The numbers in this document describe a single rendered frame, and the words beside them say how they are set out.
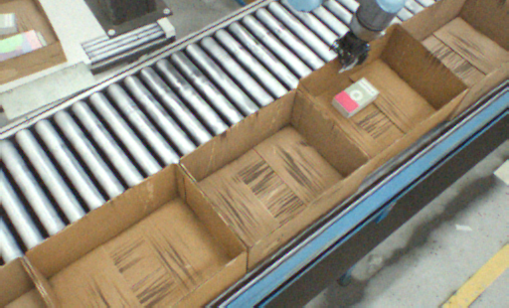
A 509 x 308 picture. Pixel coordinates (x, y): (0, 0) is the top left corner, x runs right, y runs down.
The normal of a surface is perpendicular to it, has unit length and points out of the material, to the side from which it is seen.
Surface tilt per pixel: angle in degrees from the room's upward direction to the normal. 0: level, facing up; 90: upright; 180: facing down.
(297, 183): 1
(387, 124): 5
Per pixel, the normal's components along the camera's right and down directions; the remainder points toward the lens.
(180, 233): 0.06, -0.55
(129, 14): 0.54, 0.71
